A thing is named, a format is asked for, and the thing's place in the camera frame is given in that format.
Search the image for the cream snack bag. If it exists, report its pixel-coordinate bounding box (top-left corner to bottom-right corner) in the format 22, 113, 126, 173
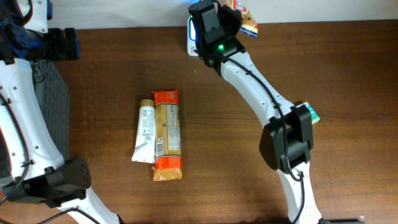
221, 0, 258, 38

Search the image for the small teal tissue pack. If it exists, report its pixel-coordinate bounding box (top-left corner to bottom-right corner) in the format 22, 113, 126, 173
297, 101, 320, 124

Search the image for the white tube brown cap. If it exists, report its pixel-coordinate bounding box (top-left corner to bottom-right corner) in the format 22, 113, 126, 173
131, 99, 156, 164

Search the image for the orange cracker package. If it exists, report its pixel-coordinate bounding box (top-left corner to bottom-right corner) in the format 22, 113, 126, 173
152, 89, 182, 182

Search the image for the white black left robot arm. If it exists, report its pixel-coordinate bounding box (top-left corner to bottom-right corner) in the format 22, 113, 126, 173
1, 1, 121, 223

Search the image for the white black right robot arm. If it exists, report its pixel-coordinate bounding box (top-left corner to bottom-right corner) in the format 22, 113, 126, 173
188, 1, 327, 224

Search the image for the white barcode scanner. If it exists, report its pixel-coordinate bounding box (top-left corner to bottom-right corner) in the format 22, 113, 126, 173
187, 17, 198, 57

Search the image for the grey plastic mesh basket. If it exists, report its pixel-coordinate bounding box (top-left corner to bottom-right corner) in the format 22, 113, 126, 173
32, 62, 70, 160

